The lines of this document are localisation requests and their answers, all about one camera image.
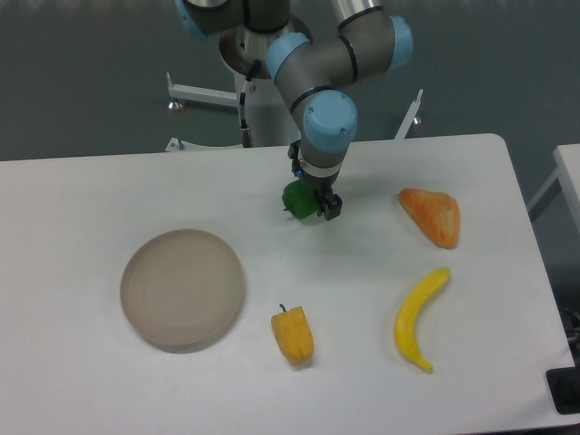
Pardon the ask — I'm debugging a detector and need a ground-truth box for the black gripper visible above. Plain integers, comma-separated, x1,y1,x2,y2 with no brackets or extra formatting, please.
287,140,343,221

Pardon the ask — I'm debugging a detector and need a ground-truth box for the green bell pepper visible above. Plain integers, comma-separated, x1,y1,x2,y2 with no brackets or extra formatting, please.
282,180,320,219

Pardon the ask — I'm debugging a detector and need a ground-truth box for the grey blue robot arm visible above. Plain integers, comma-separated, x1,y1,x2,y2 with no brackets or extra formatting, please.
175,1,413,220

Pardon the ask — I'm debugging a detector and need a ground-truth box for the yellow bell pepper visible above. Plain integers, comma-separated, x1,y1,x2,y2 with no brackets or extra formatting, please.
271,304,314,364

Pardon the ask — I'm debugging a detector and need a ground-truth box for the orange croissant pastry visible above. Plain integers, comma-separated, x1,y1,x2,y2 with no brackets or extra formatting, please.
399,188,460,249

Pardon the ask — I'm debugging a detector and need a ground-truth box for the beige round plate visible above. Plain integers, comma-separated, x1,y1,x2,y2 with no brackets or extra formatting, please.
120,229,245,353

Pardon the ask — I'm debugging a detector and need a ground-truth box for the yellow banana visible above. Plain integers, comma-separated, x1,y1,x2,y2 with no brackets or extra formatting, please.
393,267,451,373

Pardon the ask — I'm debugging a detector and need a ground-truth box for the white side table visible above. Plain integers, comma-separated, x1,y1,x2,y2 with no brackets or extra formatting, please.
526,143,580,229

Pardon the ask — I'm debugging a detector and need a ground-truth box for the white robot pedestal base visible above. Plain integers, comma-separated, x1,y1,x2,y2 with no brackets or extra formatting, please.
166,16,422,152

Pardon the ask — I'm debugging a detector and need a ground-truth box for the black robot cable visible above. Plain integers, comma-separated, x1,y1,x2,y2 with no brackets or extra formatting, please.
237,59,262,149

